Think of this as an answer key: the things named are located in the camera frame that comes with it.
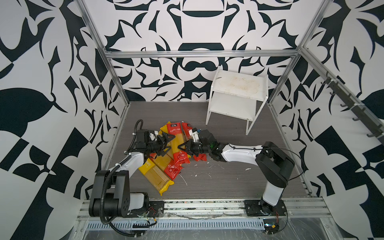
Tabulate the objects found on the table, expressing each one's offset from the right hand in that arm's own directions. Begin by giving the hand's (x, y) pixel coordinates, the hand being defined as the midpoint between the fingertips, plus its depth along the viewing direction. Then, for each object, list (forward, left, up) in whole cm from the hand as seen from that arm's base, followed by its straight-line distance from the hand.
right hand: (178, 148), depth 80 cm
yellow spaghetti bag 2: (+20, +11, -11) cm, 26 cm away
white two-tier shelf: (+21, -34, +17) cm, 44 cm away
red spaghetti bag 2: (+13, +2, -1) cm, 13 cm away
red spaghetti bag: (+20, -4, -9) cm, 22 cm away
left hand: (+7, +3, -2) cm, 8 cm away
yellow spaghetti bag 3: (-11, +11, -12) cm, 20 cm away
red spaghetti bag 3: (-6, +4, -12) cm, 14 cm away
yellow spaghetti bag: (-3, -6, -2) cm, 7 cm away
